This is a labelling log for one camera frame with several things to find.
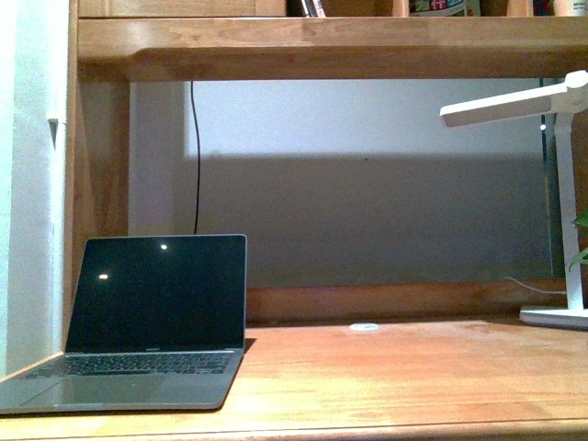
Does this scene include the white lamp cable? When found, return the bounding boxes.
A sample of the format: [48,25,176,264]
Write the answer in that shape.
[503,276,569,296]

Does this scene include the books on shelf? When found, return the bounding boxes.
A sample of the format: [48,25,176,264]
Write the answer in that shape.
[300,0,326,18]

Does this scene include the white desk lamp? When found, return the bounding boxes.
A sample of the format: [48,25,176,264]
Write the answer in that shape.
[439,70,587,331]

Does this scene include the grey open laptop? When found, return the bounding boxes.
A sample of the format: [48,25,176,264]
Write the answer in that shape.
[1,234,247,414]

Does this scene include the wooden desk hutch shelf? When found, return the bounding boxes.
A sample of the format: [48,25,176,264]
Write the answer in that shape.
[63,0,588,359]

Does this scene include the white round cable grommet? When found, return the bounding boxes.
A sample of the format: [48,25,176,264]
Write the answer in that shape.
[349,322,379,333]

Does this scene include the green plant leaves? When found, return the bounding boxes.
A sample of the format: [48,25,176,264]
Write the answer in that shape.
[568,216,587,271]

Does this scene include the black hanging cable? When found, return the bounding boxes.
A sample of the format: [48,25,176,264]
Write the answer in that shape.
[189,80,203,236]

